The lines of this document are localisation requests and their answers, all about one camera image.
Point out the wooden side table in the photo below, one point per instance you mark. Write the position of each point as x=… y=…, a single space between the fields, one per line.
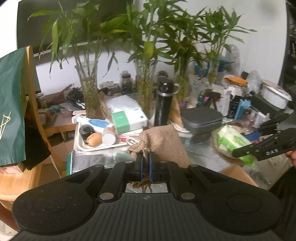
x=60 y=121

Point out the person's right hand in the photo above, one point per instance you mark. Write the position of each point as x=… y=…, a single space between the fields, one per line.
x=292 y=158

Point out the white plastic package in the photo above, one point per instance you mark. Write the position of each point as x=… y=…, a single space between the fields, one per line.
x=122 y=104

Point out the brown paper bag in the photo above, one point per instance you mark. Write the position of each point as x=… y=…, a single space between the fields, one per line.
x=176 y=113

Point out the small pale box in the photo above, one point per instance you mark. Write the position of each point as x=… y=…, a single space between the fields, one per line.
x=9 y=168

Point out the green wet wipes packet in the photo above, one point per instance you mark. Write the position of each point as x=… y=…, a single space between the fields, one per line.
x=231 y=139
x=223 y=148

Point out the brown burlap pouch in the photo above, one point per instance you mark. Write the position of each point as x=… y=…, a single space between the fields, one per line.
x=152 y=141

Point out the black monitor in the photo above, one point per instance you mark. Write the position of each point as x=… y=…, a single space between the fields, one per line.
x=25 y=27

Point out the black product box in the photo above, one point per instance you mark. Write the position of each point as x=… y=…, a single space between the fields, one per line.
x=234 y=106

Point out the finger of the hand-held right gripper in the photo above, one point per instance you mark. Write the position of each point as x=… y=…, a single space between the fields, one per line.
x=245 y=150
x=253 y=136

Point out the green cloth bag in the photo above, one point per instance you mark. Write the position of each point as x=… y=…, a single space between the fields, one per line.
x=11 y=104

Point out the red snack packet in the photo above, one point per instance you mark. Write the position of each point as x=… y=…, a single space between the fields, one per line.
x=124 y=139

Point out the black thermos bottle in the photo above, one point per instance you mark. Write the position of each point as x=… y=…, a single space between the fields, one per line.
x=163 y=109

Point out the wooden chair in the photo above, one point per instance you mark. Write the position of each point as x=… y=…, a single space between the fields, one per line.
x=13 y=185

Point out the white and blue lotion bottle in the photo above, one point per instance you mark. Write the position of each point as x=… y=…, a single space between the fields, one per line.
x=97 y=122

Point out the green and white box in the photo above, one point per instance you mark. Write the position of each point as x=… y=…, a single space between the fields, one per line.
x=129 y=120

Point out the white product box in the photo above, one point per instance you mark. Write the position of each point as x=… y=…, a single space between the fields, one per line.
x=225 y=102

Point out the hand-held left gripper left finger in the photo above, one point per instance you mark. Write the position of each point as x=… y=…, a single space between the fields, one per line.
x=140 y=163

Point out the blue container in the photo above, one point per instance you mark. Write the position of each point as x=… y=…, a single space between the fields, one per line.
x=242 y=106

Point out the white bag with colourful print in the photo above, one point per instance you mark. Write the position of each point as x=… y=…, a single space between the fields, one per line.
x=198 y=92

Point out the large black box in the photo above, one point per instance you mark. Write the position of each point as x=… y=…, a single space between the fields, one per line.
x=263 y=104

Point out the lucky bamboo in glass vase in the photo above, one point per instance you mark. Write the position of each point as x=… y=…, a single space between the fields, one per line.
x=182 y=85
x=145 y=92
x=89 y=92
x=214 y=71

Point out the brown bread bun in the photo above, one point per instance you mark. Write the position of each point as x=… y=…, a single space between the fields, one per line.
x=94 y=139

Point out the black round jar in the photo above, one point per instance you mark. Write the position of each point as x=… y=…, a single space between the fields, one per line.
x=85 y=131

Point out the crinkled clear bag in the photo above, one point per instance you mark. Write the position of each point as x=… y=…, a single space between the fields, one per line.
x=253 y=80

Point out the woven basket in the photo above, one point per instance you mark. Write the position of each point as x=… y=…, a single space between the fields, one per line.
x=215 y=144

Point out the grey zip case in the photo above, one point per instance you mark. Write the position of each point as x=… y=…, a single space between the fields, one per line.
x=201 y=120

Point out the black stand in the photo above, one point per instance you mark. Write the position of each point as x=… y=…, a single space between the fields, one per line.
x=214 y=95

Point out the white ribbed tub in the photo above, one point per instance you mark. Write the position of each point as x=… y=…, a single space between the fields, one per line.
x=275 y=95

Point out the black garment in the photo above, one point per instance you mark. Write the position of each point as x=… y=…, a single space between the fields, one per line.
x=34 y=150

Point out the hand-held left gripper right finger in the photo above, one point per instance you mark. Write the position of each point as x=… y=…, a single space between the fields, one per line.
x=153 y=163

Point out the small white bottle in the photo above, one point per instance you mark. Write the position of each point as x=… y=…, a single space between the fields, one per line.
x=108 y=138

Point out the yellow orange pouch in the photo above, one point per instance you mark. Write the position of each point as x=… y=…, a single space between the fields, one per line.
x=235 y=80

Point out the person's dark clothing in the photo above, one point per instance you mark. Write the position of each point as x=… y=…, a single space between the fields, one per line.
x=286 y=185

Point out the silver foil mat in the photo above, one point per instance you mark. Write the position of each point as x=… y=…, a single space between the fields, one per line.
x=99 y=160

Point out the purple floral packet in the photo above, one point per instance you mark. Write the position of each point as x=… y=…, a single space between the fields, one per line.
x=183 y=104

